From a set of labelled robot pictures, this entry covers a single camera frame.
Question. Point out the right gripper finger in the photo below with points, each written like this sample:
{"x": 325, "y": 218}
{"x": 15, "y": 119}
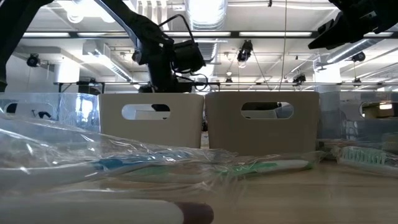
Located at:
{"x": 326, "y": 27}
{"x": 345, "y": 32}

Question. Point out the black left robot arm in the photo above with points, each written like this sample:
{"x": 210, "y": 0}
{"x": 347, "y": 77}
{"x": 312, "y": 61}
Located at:
{"x": 12, "y": 18}

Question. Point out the black ceiling spotlight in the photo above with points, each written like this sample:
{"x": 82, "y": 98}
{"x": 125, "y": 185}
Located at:
{"x": 299, "y": 79}
{"x": 33, "y": 60}
{"x": 359, "y": 57}

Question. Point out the white plastic bin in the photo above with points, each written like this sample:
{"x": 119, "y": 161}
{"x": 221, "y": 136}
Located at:
{"x": 186, "y": 130}

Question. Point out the white column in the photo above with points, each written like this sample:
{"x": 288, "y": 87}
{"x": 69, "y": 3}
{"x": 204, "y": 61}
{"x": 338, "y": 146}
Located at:
{"x": 328, "y": 77}
{"x": 66, "y": 74}

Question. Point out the grey plastic bin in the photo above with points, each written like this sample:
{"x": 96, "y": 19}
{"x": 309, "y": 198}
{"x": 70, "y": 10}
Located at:
{"x": 224, "y": 133}

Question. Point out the wrapped blue toothbrush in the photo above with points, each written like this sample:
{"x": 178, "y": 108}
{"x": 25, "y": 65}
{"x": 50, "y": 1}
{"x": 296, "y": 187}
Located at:
{"x": 109, "y": 163}

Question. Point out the clear plastic bin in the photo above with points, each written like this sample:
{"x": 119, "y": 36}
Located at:
{"x": 68, "y": 109}

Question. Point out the smoky brown plastic bin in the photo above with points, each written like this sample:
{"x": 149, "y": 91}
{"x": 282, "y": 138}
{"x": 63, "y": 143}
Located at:
{"x": 339, "y": 130}

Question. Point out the wrapped green toothbrush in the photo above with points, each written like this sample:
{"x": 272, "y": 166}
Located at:
{"x": 360, "y": 157}
{"x": 258, "y": 168}

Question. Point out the wrapped purple toothbrush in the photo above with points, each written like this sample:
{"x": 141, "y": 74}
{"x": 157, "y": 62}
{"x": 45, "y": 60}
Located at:
{"x": 93, "y": 213}

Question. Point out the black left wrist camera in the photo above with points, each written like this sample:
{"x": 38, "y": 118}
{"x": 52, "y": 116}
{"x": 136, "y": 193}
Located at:
{"x": 188, "y": 57}

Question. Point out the white rectangular air duct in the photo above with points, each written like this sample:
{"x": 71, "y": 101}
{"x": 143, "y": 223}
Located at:
{"x": 105, "y": 60}

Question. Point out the black overhead light rail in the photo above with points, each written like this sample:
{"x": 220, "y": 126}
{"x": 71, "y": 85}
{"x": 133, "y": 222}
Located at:
{"x": 234, "y": 34}

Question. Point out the black ceiling camera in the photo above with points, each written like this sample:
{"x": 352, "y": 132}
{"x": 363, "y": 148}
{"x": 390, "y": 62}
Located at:
{"x": 245, "y": 51}

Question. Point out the black horizontal pipe rail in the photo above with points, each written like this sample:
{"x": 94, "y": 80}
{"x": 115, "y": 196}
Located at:
{"x": 248, "y": 83}

